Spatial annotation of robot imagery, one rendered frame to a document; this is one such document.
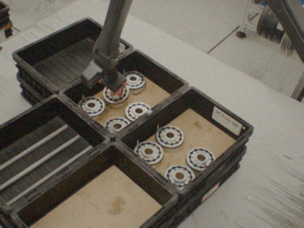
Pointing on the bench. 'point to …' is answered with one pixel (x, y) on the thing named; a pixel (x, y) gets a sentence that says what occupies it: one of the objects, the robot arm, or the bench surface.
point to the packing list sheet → (7, 63)
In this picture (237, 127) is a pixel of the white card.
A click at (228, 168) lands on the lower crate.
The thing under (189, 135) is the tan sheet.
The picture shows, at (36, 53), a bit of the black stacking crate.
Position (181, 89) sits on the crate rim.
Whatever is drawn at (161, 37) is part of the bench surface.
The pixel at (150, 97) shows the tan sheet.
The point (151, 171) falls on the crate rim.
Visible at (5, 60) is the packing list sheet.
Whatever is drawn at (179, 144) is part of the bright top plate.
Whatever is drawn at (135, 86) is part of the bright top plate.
